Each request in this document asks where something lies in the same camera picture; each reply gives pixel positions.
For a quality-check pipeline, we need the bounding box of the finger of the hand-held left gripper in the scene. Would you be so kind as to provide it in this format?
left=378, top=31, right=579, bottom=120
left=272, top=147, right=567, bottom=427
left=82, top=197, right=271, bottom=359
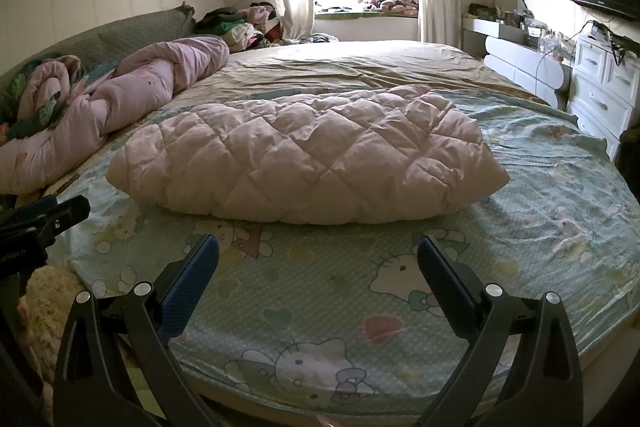
left=10, top=194, right=62, bottom=223
left=47, top=196, right=91, bottom=233

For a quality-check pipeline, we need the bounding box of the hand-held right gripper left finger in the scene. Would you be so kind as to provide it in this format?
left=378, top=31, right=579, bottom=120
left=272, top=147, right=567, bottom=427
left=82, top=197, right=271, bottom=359
left=51, top=233, right=221, bottom=427

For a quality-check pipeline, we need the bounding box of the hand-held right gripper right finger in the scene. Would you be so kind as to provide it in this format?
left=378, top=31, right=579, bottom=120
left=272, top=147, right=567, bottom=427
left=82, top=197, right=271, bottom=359
left=416, top=236, right=585, bottom=427

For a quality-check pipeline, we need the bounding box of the pink quilted coat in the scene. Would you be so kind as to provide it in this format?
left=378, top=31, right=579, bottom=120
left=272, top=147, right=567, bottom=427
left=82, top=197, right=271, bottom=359
left=106, top=84, right=511, bottom=225

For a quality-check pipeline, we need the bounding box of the pile of mixed clothes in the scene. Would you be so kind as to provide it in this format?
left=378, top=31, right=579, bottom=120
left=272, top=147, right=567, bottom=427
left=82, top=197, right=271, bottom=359
left=195, top=3, right=301, bottom=55

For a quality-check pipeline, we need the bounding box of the heap of clothes on sill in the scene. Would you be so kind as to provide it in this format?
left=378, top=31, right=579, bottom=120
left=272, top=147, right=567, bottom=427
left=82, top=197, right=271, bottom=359
left=357, top=0, right=420, bottom=12

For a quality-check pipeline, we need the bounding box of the beige plush toy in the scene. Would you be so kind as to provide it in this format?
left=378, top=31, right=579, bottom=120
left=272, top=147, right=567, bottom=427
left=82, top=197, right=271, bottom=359
left=17, top=264, right=76, bottom=388

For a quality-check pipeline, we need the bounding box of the green cartoon print bed sheet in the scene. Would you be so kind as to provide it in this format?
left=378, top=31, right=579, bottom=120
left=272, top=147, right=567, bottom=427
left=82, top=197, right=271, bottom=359
left=45, top=87, right=640, bottom=418

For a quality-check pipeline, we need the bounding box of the pink rolled duvet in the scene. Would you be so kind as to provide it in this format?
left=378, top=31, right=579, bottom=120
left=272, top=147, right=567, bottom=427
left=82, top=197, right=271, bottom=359
left=0, top=36, right=231, bottom=195

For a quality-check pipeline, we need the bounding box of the grey padded headboard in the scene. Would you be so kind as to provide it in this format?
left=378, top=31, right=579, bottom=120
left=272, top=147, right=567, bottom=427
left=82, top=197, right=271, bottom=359
left=0, top=4, right=196, bottom=78

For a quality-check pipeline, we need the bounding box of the dark object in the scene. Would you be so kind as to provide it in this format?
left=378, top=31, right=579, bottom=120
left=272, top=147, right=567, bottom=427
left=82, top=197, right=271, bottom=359
left=617, top=127, right=640, bottom=188

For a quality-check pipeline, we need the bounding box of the white dressing table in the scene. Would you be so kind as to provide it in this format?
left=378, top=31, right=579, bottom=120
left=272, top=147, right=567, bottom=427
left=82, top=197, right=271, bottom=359
left=461, top=17, right=571, bottom=108

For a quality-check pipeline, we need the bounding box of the beige bed sheet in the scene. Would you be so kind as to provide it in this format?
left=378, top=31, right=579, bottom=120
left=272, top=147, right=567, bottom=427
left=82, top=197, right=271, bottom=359
left=160, top=39, right=551, bottom=108

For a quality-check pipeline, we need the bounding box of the white chest of drawers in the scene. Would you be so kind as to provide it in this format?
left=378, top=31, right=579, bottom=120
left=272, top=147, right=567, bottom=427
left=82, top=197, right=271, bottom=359
left=567, top=32, right=640, bottom=158

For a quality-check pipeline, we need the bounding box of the clutter of toiletries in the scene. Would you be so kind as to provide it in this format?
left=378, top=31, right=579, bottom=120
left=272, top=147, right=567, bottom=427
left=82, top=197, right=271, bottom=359
left=505, top=9, right=573, bottom=58

